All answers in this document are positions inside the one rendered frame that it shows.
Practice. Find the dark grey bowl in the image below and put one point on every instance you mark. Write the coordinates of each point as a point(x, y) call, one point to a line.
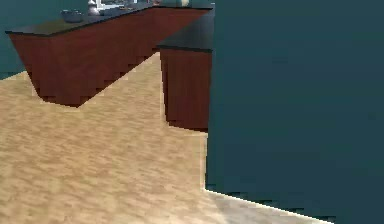
point(72, 16)

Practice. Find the white window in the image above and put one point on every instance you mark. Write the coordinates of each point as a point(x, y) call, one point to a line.
point(111, 3)

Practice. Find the pale round jar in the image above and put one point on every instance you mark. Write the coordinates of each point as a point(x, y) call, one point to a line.
point(185, 2)

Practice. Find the red-brown kitchen counter cabinet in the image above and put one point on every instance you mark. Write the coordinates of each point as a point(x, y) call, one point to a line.
point(100, 56)

